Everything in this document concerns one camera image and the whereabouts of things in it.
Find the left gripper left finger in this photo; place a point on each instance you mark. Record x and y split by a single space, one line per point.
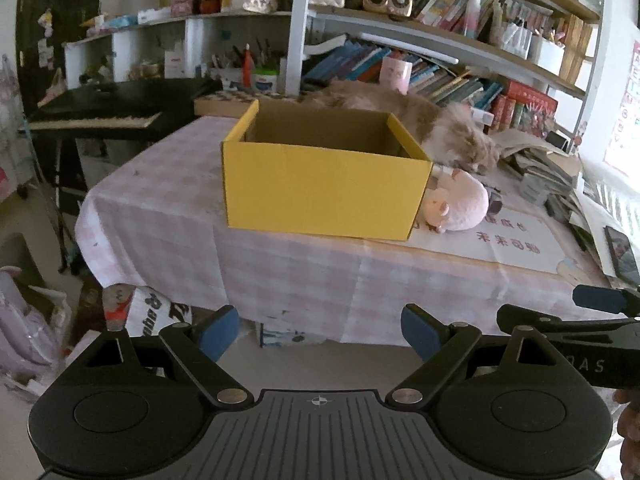
197 348

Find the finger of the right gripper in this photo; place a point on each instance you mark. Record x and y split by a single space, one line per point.
624 301

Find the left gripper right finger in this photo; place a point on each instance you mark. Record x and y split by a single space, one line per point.
443 349

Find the pink plush toy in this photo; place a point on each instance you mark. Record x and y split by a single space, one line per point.
458 202

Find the right hand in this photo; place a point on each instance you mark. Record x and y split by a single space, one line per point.
628 427

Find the smartphone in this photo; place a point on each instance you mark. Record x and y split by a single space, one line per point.
623 259

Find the pink checkered tablecloth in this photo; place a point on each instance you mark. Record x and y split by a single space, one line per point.
159 221

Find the pile of papers and books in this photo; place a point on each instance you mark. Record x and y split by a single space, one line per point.
583 196

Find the yellow cardboard box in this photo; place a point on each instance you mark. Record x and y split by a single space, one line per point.
294 168

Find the fluffy tan cat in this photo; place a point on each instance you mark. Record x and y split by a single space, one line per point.
449 135

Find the red book box set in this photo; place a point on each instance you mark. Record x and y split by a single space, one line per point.
522 107

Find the wooden chessboard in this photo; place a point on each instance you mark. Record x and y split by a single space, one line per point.
232 104

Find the black electric keyboard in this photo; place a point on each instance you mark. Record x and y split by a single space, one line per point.
143 110

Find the pink cylindrical cup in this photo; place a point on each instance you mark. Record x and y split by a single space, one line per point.
395 74

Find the wooden retro speaker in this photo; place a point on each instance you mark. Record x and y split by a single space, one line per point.
399 8

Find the white bookshelf frame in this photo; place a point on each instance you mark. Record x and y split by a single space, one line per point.
199 36

